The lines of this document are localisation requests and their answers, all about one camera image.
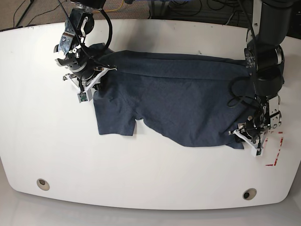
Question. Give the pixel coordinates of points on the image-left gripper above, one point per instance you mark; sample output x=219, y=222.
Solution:
x=88, y=78

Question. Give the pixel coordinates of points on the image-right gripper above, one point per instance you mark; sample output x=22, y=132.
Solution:
x=253, y=131

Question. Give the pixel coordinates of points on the dark blue t-shirt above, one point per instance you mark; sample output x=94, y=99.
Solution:
x=182, y=97

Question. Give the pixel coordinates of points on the black robot arm image-left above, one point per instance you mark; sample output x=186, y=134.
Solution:
x=80, y=59

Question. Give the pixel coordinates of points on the red tape rectangle marking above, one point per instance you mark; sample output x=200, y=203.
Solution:
x=272, y=148

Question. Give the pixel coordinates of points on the black tripod stand leg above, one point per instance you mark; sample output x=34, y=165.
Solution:
x=31, y=2

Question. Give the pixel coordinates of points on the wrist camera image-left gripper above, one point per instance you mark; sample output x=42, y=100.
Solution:
x=85, y=96

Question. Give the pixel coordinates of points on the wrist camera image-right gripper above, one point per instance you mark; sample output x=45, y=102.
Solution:
x=256, y=151

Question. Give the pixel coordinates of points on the right table cable grommet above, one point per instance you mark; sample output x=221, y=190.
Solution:
x=249, y=194

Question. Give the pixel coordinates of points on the table cable grommet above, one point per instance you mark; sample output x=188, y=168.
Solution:
x=43, y=185
x=249, y=194

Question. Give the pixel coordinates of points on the left table cable grommet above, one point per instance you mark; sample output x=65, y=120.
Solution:
x=43, y=185

